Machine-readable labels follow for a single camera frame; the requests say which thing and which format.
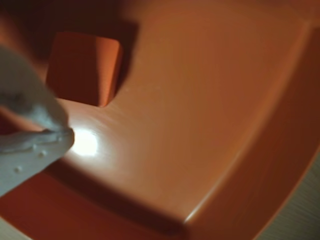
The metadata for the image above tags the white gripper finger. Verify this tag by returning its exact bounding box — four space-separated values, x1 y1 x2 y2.
0 44 74 133
0 128 76 199

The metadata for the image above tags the orange wooden cube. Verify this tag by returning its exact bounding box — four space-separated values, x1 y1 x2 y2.
45 31 124 108

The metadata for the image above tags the orange plastic box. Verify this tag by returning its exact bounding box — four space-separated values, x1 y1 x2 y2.
0 0 320 240

